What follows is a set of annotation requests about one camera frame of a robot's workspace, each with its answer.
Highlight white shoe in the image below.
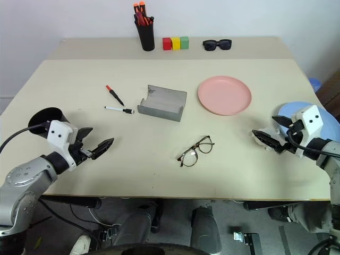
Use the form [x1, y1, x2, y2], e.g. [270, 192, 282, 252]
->
[70, 234, 92, 255]

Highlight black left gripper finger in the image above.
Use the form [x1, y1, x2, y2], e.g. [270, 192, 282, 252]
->
[91, 137, 115, 160]
[76, 127, 94, 142]

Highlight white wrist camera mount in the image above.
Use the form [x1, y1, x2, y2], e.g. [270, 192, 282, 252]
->
[290, 104, 326, 158]
[47, 120, 79, 171]

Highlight dark round base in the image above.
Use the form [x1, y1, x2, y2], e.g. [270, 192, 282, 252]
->
[89, 242, 211, 255]

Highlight blue plate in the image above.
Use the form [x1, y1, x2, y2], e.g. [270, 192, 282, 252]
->
[277, 101, 337, 142]

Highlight white marker with black cap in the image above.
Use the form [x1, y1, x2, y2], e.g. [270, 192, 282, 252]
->
[104, 106, 135, 115]

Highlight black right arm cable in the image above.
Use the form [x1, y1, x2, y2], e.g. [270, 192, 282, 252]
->
[285, 129, 330, 160]

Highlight dark rounded robot leg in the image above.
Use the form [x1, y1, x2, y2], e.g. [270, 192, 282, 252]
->
[111, 203, 160, 247]
[189, 205, 223, 254]

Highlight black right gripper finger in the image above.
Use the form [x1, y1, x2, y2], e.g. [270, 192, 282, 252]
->
[271, 114, 294, 130]
[251, 129, 284, 154]

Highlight pink plate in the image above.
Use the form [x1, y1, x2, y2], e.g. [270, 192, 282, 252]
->
[197, 75, 252, 116]

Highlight red-capped black pen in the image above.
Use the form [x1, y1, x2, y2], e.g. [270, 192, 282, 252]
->
[105, 84, 125, 107]

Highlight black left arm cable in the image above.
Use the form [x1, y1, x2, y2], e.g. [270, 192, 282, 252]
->
[0, 121, 52, 155]

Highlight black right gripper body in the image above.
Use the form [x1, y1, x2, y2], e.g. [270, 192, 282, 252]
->
[277, 119, 305, 156]

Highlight brown wooden furniture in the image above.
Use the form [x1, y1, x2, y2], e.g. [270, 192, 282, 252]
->
[315, 68, 340, 121]

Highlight tall black pen holder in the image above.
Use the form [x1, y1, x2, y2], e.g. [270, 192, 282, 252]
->
[134, 19, 156, 52]

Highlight black metal floor bracket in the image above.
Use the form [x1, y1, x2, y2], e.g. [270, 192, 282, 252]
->
[232, 232, 264, 255]

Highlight black shoe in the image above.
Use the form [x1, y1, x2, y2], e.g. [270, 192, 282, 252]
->
[267, 206, 291, 224]

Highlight grey glasses case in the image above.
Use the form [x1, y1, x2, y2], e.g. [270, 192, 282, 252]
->
[137, 84, 188, 123]

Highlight tortoiseshell eyeglasses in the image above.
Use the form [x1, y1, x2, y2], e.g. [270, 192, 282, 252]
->
[176, 135, 216, 168]

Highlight grey trouser leg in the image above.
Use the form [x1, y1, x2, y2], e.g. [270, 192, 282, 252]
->
[286, 202, 333, 235]

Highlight black table frame bar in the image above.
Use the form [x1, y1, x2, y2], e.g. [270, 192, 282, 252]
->
[39, 195, 103, 210]
[243, 200, 302, 213]

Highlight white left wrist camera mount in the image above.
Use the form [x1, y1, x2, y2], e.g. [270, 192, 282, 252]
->
[47, 120, 79, 171]

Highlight blue water jug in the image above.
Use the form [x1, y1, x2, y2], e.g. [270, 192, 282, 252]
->
[308, 77, 322, 94]

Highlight black sunglasses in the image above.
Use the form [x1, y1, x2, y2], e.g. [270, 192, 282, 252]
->
[202, 39, 233, 52]

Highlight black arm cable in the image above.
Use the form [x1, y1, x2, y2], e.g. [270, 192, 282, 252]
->
[285, 129, 330, 160]
[0, 121, 52, 155]

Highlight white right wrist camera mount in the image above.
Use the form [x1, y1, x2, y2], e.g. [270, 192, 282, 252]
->
[290, 104, 326, 158]

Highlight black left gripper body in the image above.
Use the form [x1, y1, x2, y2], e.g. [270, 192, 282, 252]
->
[67, 140, 94, 167]

